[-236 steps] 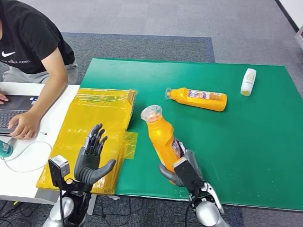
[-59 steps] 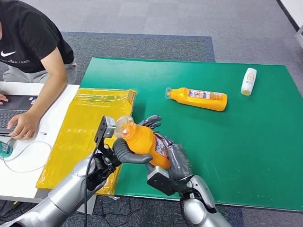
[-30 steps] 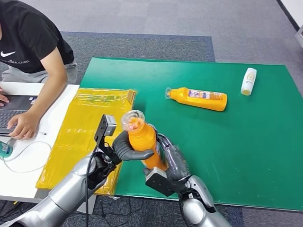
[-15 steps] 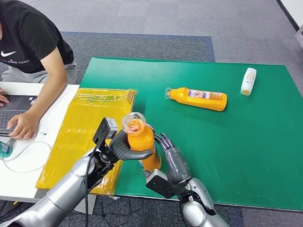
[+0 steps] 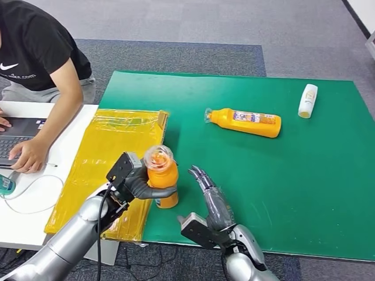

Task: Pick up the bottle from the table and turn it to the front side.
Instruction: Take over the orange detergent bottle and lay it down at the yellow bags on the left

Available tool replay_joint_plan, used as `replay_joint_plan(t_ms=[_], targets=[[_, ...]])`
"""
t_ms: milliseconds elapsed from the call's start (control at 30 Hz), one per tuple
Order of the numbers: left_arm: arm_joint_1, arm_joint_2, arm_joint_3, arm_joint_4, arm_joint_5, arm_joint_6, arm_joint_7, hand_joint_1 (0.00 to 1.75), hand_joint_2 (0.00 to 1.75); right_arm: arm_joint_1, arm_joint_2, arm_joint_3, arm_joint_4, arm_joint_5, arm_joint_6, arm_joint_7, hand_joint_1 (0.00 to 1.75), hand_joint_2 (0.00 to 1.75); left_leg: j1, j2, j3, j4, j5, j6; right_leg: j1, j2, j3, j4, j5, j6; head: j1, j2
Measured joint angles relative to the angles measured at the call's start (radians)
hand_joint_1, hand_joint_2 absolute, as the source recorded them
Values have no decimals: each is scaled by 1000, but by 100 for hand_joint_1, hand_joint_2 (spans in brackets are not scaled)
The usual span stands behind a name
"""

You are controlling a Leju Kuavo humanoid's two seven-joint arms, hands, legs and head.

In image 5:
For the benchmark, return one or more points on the person's left hand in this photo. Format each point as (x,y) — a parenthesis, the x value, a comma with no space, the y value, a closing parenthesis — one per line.
(29,155)

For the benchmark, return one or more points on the person's right hand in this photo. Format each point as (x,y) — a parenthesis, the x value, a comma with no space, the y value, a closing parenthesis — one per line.
(3,122)

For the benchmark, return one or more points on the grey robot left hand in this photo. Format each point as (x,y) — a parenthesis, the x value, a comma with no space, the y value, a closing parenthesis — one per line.
(137,186)

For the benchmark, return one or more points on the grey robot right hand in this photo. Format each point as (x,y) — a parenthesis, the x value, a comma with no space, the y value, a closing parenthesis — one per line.
(216,205)

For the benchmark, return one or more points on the orange bottle with clear cap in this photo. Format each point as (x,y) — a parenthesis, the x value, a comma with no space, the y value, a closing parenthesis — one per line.
(162,176)
(252,126)

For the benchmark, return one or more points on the person's left forearm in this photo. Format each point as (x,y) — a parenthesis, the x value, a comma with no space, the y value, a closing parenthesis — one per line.
(60,116)

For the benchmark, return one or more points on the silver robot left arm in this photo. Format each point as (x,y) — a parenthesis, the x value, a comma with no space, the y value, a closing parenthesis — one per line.
(64,244)

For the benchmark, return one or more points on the small white bottle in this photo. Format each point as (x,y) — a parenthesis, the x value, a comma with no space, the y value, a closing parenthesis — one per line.
(308,101)

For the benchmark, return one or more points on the dark laptop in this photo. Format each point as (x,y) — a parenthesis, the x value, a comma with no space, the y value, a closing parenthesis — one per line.
(19,130)

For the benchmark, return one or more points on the teal computer mouse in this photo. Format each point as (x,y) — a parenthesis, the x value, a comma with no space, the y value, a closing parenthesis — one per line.
(5,185)

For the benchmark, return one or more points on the white desk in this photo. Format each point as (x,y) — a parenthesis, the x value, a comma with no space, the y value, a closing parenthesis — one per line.
(72,130)

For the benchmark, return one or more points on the yellow film-wrapped cardboard sheet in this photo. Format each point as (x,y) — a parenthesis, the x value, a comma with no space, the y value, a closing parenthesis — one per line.
(97,155)

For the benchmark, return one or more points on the green table mat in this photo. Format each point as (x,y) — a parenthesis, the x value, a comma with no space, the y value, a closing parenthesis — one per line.
(278,186)

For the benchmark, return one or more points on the person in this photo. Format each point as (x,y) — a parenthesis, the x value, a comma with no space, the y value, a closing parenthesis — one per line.
(32,35)

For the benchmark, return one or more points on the white furniture corner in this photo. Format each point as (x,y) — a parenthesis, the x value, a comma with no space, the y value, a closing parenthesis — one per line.
(370,46)

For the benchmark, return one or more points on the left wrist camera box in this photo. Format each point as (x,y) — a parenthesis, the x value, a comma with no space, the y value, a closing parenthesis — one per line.
(120,168)

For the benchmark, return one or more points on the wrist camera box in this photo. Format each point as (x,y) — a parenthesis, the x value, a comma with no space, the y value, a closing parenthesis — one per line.
(120,168)
(199,232)

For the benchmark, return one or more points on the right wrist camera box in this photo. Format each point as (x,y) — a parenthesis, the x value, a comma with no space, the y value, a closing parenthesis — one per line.
(199,232)

